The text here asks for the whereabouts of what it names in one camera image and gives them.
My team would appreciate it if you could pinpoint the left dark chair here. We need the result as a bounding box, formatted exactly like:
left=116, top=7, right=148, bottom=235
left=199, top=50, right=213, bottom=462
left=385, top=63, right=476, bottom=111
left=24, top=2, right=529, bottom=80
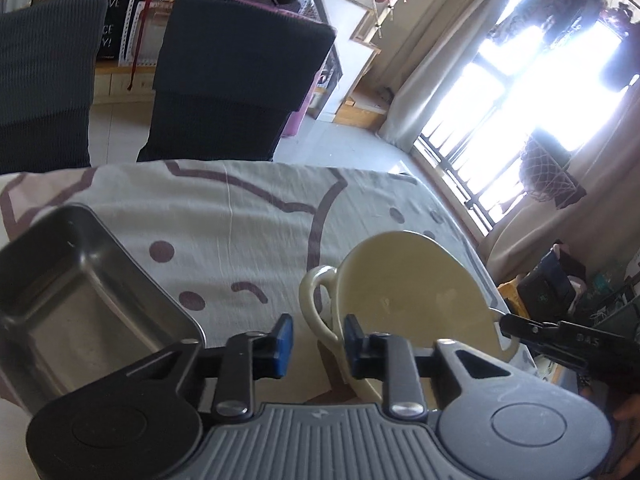
left=1, top=0, right=107, bottom=174

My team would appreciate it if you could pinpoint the person right hand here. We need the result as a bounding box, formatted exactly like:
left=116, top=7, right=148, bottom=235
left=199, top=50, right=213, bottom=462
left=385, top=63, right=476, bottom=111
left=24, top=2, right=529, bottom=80
left=613, top=393, right=640, bottom=422

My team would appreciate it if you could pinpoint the beige curtain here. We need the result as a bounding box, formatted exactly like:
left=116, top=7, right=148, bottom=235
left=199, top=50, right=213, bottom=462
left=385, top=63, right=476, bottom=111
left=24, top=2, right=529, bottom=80
left=378, top=0, right=509, bottom=153

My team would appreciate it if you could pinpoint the hanging net basket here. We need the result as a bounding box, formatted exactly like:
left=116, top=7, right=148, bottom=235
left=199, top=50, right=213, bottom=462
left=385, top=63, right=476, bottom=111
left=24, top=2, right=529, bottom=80
left=518, top=130, right=587, bottom=210

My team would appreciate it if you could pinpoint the right dark chair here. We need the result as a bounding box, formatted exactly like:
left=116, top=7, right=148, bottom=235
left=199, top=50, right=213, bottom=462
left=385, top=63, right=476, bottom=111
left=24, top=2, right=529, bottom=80
left=137, top=0, right=335, bottom=162

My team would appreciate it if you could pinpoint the square steel tray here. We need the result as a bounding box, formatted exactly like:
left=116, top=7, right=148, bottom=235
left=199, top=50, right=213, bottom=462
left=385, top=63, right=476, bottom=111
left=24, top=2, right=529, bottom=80
left=1, top=204, right=205, bottom=415

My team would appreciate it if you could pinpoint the bear pattern tablecloth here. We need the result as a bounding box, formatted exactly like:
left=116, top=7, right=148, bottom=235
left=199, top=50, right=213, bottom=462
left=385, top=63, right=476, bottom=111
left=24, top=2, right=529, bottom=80
left=0, top=159, right=551, bottom=480

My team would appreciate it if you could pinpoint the dark chair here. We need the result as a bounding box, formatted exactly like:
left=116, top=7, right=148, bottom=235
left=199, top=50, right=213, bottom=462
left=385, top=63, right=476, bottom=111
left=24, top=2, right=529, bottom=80
left=1, top=0, right=107, bottom=174
left=137, top=0, right=335, bottom=162

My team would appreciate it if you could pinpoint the cream bowl with handles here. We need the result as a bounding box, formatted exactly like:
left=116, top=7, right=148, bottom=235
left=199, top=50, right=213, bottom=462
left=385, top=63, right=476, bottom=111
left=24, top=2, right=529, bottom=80
left=298, top=231, right=520, bottom=402

